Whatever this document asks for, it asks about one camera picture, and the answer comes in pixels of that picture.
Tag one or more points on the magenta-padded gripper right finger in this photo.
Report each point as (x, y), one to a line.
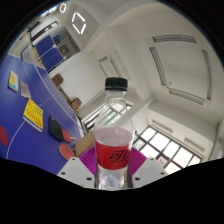
(150, 168)

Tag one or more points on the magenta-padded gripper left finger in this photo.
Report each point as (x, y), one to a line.
(75, 168)

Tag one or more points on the clear bottle with red label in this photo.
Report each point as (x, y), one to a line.
(113, 143)

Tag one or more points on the wide dark-framed window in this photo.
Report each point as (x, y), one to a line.
(166, 150)

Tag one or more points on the tall dark-framed window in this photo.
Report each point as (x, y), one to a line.
(100, 116)

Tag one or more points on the brown armchair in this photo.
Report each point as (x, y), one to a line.
(76, 104)
(57, 80)

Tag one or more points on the large yellow book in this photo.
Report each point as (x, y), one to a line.
(33, 115)

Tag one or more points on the small grey booklet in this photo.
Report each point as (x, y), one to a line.
(25, 89)

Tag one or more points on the ceiling air conditioner unit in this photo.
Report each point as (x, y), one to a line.
(111, 66)

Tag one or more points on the folded blue table tennis tables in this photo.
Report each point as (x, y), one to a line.
(49, 53)

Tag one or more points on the ceiling lights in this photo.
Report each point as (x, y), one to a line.
(79, 22)

